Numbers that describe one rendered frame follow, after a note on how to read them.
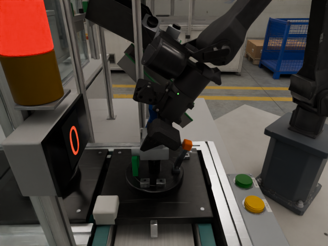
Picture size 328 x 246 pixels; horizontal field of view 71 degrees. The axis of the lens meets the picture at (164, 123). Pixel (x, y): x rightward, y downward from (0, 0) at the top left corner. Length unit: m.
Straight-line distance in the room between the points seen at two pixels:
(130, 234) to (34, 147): 0.35
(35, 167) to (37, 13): 0.14
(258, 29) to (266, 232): 9.05
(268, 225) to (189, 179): 0.19
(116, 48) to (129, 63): 3.94
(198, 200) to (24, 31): 0.43
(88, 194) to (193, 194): 0.23
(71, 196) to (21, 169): 0.31
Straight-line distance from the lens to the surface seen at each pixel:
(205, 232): 0.51
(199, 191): 0.55
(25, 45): 0.25
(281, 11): 9.60
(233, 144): 0.92
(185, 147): 0.52
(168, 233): 0.54
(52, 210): 0.37
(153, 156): 0.51
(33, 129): 0.27
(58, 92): 0.27
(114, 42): 4.61
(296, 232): 0.69
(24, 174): 0.27
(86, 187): 0.58
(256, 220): 0.54
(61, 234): 0.41
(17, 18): 0.25
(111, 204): 0.50
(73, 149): 0.30
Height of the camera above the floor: 1.36
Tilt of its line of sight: 29 degrees down
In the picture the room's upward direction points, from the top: straight up
